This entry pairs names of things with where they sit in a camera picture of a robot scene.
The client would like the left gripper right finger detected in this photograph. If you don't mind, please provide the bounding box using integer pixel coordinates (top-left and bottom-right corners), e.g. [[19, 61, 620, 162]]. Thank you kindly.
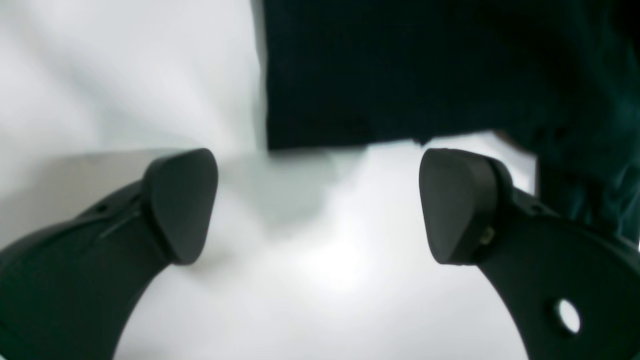
[[419, 148, 640, 360]]

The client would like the black T-shirt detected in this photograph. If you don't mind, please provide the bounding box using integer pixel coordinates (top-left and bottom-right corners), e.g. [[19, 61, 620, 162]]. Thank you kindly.
[[262, 0, 640, 244]]

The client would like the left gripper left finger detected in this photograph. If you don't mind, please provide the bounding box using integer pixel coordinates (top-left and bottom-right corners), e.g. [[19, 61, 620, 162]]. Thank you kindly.
[[0, 148, 218, 360]]

